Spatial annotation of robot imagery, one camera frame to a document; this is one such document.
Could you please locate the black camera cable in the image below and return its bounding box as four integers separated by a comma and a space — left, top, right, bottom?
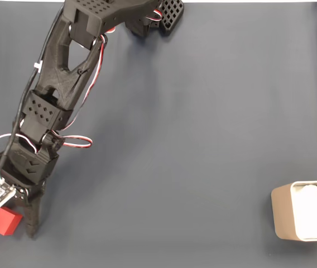
0, 4, 66, 181

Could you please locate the beige rounded box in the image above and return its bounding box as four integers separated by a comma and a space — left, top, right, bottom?
271, 180, 317, 241

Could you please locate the white crumpled paper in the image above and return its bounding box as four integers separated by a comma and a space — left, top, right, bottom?
292, 184, 317, 240

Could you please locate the red cube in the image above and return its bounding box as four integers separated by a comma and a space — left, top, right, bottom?
0, 206, 23, 236

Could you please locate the red white servo cable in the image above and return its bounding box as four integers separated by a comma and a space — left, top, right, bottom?
0, 133, 40, 174
147, 9, 164, 22
44, 26, 117, 149

